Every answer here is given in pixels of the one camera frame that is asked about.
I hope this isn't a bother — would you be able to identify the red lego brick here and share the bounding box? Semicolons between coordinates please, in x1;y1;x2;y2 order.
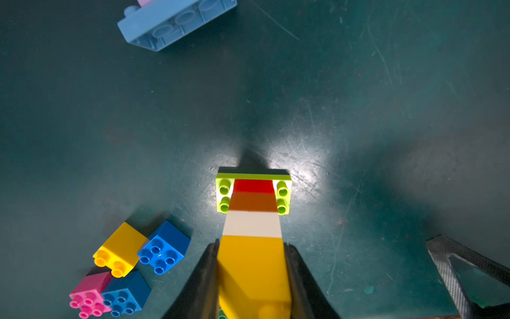
233;179;275;194

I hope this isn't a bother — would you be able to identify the orange lego brick front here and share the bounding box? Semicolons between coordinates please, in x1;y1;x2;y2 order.
228;193;278;213

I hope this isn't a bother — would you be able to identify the yellow lego brick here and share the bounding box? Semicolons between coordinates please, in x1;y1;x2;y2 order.
93;222;147;279
217;235;292;318

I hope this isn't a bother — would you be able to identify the purple lego brick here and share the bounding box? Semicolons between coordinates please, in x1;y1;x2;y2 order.
138;0;152;7

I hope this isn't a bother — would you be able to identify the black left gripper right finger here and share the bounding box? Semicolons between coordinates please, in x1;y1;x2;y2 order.
284;243;340;319

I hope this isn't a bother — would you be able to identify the blue lego brick beside pink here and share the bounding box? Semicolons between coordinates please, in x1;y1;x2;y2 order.
101;271;151;318

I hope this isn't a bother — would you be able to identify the cream lego brick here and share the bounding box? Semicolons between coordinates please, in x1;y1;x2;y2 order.
223;211;282;238

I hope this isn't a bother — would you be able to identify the light blue lego base plate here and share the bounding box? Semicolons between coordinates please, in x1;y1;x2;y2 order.
118;0;237;52

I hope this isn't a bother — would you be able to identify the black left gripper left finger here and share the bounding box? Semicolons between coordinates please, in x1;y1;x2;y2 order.
162;239;220;319

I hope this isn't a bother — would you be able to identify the lime green long lego brick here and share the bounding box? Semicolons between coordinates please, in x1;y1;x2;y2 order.
215;171;292;215

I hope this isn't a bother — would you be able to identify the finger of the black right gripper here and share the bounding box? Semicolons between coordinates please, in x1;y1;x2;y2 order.
426;235;509;318

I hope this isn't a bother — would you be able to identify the blue lego brick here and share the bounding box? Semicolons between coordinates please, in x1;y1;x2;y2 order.
138;221;191;276
101;271;151;318

